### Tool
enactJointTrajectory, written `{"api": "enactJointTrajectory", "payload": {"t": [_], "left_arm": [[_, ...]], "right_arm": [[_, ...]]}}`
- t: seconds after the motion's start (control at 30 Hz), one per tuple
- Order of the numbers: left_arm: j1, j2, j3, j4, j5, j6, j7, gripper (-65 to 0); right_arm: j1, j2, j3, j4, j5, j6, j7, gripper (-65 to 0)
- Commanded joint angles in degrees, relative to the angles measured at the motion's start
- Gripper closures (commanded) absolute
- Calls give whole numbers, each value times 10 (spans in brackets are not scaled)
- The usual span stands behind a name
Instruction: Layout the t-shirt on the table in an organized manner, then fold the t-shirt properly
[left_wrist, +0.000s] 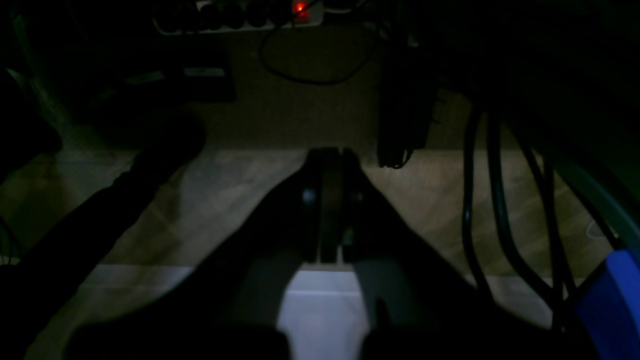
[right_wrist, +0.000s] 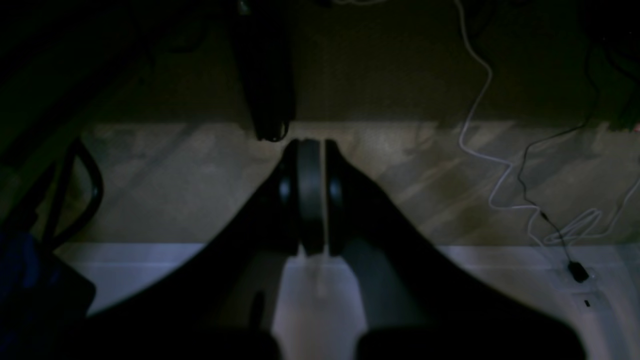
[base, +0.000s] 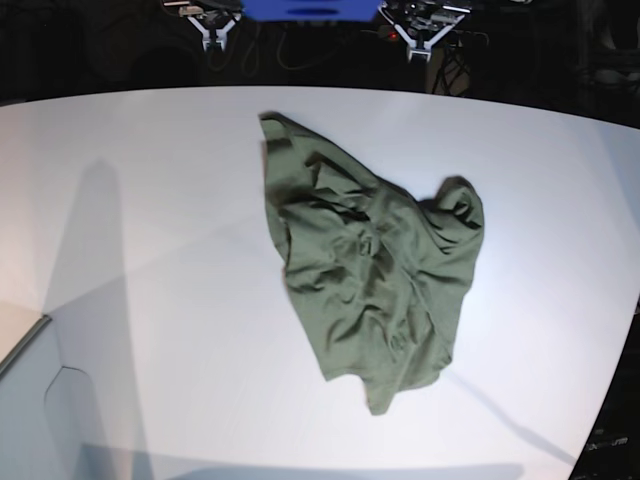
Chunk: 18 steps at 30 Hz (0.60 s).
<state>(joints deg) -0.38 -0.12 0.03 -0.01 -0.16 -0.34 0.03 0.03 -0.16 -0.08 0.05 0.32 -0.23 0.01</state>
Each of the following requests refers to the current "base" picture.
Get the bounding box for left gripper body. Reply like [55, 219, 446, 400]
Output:
[379, 0, 472, 62]

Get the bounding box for blue box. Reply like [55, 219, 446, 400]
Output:
[242, 0, 381, 22]

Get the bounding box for green t-shirt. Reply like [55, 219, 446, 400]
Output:
[259, 112, 484, 415]

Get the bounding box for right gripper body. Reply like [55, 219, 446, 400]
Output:
[164, 0, 242, 51]

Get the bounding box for black power strip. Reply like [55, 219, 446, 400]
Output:
[374, 24, 483, 55]

